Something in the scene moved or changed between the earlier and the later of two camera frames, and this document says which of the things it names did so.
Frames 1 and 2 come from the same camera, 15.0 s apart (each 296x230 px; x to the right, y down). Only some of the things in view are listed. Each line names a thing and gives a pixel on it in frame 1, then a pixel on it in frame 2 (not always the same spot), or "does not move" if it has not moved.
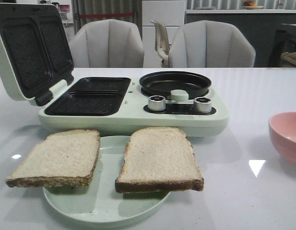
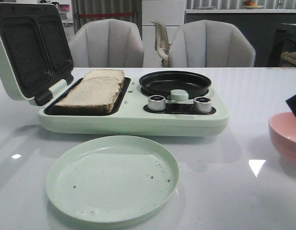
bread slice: (158, 159) -> (119, 74)
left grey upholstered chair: (107, 43) does not move
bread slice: (66, 158) -> (97, 93)
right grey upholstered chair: (210, 43) does not move
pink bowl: (285, 128) does not move
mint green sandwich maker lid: (32, 50) does not move
